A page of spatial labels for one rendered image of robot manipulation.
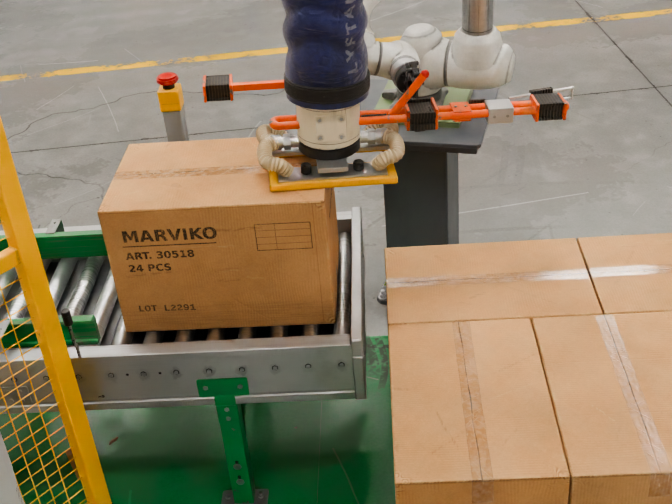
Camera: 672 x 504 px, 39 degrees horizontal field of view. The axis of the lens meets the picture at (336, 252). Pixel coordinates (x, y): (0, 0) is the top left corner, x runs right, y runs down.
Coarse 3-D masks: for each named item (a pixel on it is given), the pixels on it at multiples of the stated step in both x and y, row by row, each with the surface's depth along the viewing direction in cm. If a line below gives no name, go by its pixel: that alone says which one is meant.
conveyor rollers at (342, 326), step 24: (48, 264) 312; (72, 264) 309; (96, 264) 306; (24, 312) 290; (72, 312) 284; (96, 312) 283; (336, 312) 275; (120, 336) 272; (192, 336) 272; (216, 336) 269; (240, 336) 268
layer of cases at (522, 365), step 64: (448, 256) 295; (512, 256) 292; (576, 256) 290; (640, 256) 287; (448, 320) 268; (512, 320) 266; (576, 320) 263; (640, 320) 261; (448, 384) 245; (512, 384) 243; (576, 384) 242; (640, 384) 240; (448, 448) 226; (512, 448) 225; (576, 448) 223; (640, 448) 222
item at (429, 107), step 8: (408, 104) 261; (416, 104) 261; (424, 104) 261; (432, 104) 259; (408, 112) 255; (416, 112) 257; (424, 112) 255; (432, 112) 255; (408, 120) 256; (416, 120) 256; (424, 120) 256; (432, 120) 257; (408, 128) 257; (416, 128) 257; (424, 128) 257; (432, 128) 257
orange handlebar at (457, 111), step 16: (272, 80) 279; (368, 112) 260; (384, 112) 260; (400, 112) 260; (448, 112) 258; (464, 112) 258; (480, 112) 258; (528, 112) 259; (272, 128) 256; (288, 128) 255
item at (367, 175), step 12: (300, 168) 258; (312, 168) 258; (348, 168) 257; (360, 168) 255; (372, 168) 257; (276, 180) 254; (288, 180) 253; (300, 180) 253; (312, 180) 253; (324, 180) 253; (336, 180) 253; (348, 180) 253; (360, 180) 253; (372, 180) 253; (384, 180) 253; (396, 180) 254
